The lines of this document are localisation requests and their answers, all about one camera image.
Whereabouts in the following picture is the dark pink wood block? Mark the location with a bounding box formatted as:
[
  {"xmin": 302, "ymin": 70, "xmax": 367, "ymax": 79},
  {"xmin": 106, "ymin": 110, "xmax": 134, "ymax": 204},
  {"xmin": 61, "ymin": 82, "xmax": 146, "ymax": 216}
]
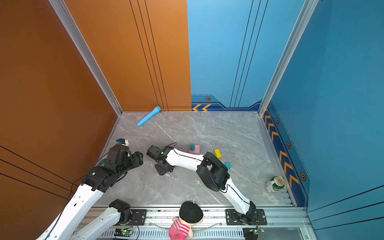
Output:
[{"xmin": 189, "ymin": 145, "xmax": 201, "ymax": 155}]

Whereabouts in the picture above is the right small circuit board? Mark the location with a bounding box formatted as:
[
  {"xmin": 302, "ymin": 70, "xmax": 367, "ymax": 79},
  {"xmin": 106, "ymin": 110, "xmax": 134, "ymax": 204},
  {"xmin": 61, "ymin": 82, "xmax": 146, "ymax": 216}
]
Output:
[{"xmin": 253, "ymin": 228, "xmax": 265, "ymax": 235}]

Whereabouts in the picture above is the aluminium front rail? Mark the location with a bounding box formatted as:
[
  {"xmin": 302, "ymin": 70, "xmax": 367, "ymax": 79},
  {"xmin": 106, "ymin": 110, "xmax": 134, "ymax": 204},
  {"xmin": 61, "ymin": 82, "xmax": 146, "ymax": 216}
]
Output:
[{"xmin": 53, "ymin": 205, "xmax": 319, "ymax": 240}]

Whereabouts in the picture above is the yellow wood block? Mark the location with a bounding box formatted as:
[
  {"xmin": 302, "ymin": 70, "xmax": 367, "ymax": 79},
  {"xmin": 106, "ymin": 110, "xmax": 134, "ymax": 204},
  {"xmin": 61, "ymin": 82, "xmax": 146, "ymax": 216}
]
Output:
[{"xmin": 214, "ymin": 149, "xmax": 222, "ymax": 159}]

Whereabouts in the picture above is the green beverage can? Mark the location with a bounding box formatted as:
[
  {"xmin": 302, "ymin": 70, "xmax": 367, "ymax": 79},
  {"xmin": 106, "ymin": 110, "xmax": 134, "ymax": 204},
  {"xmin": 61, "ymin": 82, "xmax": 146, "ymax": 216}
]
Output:
[{"xmin": 265, "ymin": 176, "xmax": 285, "ymax": 194}]

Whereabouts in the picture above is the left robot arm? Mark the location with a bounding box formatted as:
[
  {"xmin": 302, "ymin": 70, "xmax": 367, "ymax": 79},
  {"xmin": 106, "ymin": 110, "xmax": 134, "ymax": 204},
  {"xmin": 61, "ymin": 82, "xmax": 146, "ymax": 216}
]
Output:
[{"xmin": 39, "ymin": 140, "xmax": 144, "ymax": 240}]

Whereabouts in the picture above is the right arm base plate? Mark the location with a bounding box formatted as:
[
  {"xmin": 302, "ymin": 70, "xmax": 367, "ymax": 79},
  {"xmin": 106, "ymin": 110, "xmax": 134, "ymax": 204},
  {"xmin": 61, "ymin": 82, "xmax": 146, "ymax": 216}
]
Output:
[{"xmin": 225, "ymin": 209, "xmax": 268, "ymax": 226}]

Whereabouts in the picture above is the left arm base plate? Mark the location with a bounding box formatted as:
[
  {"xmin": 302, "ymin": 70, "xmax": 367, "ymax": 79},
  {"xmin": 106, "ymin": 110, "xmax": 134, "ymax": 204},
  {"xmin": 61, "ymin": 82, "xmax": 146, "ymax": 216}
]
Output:
[{"xmin": 118, "ymin": 209, "xmax": 147, "ymax": 227}]

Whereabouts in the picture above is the blue toy microphone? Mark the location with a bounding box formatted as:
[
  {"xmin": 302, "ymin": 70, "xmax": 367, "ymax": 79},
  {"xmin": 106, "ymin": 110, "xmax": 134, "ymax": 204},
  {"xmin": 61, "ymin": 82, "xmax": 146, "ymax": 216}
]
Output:
[{"xmin": 137, "ymin": 106, "xmax": 162, "ymax": 127}]

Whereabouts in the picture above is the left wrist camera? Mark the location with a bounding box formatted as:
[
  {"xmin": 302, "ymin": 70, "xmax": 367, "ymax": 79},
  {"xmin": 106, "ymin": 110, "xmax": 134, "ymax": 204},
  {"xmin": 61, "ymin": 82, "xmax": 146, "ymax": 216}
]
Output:
[{"xmin": 116, "ymin": 138, "xmax": 129, "ymax": 147}]

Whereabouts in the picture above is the doll with black hat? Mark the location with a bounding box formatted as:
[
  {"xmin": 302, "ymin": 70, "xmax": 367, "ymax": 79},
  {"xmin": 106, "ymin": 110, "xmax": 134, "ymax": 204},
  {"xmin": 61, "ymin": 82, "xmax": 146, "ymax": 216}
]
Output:
[{"xmin": 169, "ymin": 201, "xmax": 204, "ymax": 240}]

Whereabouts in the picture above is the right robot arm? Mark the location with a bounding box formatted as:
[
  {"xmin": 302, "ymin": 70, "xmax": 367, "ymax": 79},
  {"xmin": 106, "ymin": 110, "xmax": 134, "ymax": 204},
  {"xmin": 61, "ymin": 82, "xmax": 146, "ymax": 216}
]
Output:
[{"xmin": 147, "ymin": 145, "xmax": 257, "ymax": 225}]

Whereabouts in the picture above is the green circuit board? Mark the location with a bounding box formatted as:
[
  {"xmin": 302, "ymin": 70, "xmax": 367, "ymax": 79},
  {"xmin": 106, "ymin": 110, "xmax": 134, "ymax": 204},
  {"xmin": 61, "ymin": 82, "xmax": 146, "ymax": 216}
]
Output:
[{"xmin": 114, "ymin": 229, "xmax": 134, "ymax": 239}]

